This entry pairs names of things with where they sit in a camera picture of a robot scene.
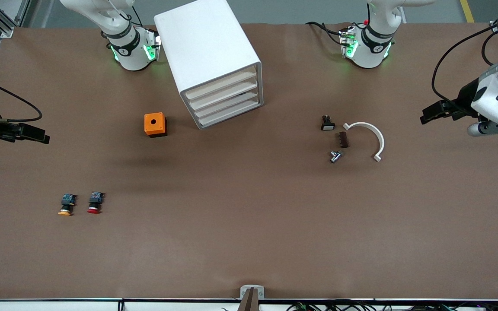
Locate red push button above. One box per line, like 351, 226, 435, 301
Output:
87, 191, 105, 214

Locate white cabinet drawer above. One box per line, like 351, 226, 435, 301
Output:
187, 78, 262, 109

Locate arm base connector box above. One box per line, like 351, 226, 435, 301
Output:
340, 26, 358, 59
144, 27, 162, 62

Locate yellow push button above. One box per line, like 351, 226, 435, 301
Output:
58, 194, 77, 216

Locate white drawer cabinet housing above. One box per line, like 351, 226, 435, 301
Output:
153, 0, 264, 130

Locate orange box with hole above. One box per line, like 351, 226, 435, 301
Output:
144, 113, 167, 138

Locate brown table cover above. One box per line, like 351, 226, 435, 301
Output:
0, 22, 498, 301

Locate white curved bracket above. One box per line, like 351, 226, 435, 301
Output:
343, 122, 385, 162

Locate black base cable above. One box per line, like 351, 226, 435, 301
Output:
305, 21, 344, 46

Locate white table edge rail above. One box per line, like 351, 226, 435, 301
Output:
0, 298, 498, 311

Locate grey metal edge bracket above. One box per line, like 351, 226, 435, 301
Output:
240, 285, 265, 300

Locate brown vertical post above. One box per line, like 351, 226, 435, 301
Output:
237, 288, 259, 311

